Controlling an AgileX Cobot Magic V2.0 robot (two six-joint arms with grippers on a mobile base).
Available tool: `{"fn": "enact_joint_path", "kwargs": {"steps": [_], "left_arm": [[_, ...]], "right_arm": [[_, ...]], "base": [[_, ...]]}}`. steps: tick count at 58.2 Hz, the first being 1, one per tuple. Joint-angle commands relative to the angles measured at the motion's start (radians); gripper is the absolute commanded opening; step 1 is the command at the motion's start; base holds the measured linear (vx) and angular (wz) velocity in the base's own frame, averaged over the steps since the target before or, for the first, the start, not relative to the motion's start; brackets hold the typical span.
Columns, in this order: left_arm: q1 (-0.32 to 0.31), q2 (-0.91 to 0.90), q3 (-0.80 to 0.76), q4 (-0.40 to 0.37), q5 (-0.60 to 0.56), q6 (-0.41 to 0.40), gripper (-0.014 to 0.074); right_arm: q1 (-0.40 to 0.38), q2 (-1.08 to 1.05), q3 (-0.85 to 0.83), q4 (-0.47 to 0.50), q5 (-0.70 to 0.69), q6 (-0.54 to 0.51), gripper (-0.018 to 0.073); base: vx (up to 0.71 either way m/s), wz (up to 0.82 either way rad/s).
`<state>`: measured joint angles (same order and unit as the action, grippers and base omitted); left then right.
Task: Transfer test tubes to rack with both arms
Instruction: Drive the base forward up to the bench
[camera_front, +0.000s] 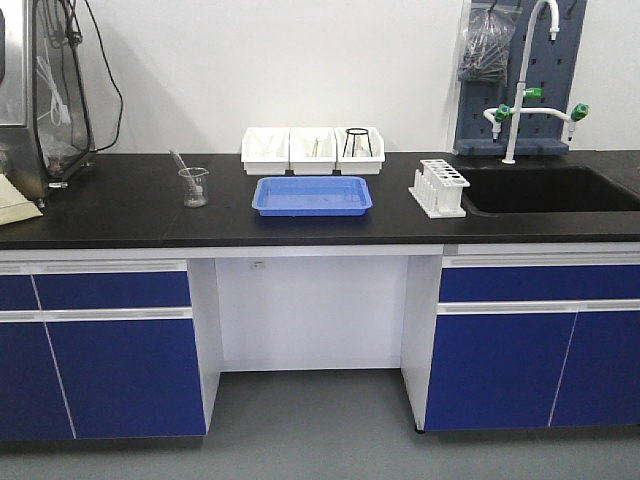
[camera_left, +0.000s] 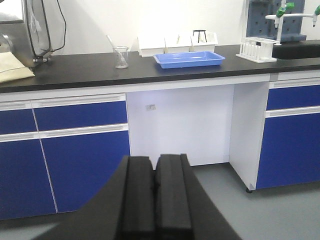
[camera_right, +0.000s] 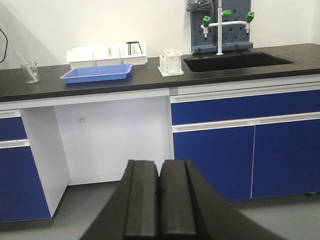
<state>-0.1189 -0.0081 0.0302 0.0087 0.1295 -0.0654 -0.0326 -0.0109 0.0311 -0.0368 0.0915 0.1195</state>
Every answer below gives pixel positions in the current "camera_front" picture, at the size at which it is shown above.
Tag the clear glass test tube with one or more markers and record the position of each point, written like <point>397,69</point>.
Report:
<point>181,165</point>

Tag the white test tube rack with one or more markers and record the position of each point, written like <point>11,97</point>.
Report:
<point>438,188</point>

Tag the plastic bag of tubes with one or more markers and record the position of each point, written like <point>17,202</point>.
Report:
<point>487,42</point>

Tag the blue-grey pegboard drying rack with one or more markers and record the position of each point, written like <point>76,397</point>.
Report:
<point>549,80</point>

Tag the blue plastic tray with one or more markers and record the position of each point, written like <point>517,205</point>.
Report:
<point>305,196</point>

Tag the middle white storage bin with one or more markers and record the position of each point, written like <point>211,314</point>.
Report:
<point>312,151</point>

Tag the white storage bin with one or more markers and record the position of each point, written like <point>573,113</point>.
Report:
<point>312,151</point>
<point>265,151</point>
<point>360,165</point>

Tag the right white storage bin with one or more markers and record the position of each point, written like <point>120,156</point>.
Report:
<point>360,165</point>

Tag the left white storage bin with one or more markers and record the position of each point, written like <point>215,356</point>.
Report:
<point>265,151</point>

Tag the clear glass beaker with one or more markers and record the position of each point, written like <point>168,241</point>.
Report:
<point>200,176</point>

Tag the black lab sink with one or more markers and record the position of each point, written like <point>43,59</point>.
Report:
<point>574,189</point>

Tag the white gooseneck lab faucet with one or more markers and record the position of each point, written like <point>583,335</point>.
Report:
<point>496,116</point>

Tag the right blue cabinet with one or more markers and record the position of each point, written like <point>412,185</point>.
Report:
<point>535,338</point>

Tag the blue cabinet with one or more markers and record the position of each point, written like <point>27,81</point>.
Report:
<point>106,348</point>
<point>535,338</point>

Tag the left blue cabinet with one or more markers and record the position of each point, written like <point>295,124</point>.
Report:
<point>106,348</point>

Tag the stainless steel lab machine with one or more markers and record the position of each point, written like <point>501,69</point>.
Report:
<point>45,126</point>

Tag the beige paper bag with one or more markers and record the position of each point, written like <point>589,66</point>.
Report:
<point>14,206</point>

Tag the black wire tripod stand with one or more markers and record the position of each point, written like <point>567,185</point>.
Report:
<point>357,143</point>

